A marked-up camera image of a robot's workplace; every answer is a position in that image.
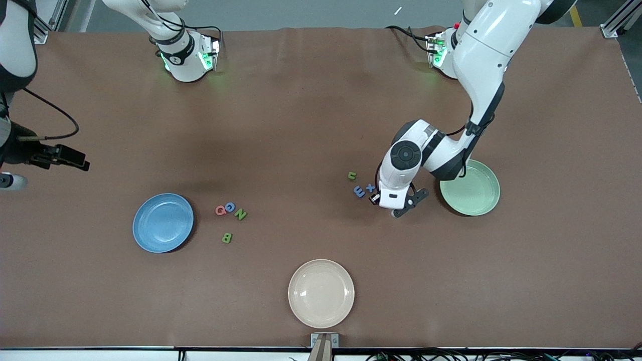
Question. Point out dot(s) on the brown table cover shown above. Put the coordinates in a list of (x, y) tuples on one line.
[(301, 100)]

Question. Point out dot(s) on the green letter N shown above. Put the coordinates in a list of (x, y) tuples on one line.
[(241, 214)]

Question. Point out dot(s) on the beige plate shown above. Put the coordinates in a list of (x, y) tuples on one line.
[(321, 293)]

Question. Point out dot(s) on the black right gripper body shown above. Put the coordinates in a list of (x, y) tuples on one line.
[(20, 152)]

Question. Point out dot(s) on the white table edge rail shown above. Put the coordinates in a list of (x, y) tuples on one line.
[(100, 357)]

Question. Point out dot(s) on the aluminium frame post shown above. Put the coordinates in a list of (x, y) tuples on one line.
[(609, 29), (41, 36)]

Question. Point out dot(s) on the blue letter E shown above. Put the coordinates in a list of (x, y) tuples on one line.
[(359, 191)]

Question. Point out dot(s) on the blue letter G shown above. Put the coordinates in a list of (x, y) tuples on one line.
[(230, 211)]

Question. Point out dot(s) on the green letter B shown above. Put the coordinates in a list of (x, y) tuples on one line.
[(226, 238)]

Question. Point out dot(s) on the pink letter G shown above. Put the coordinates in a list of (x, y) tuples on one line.
[(219, 214)]

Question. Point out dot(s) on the green plate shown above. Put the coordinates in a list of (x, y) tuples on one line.
[(474, 193)]

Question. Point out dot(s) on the blue plate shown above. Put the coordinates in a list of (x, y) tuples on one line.
[(163, 223)]

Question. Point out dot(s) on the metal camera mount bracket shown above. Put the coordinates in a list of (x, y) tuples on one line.
[(324, 348)]

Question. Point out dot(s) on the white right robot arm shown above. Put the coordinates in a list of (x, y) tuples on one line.
[(183, 60)]

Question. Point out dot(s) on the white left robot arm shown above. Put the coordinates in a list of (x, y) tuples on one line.
[(481, 60)]

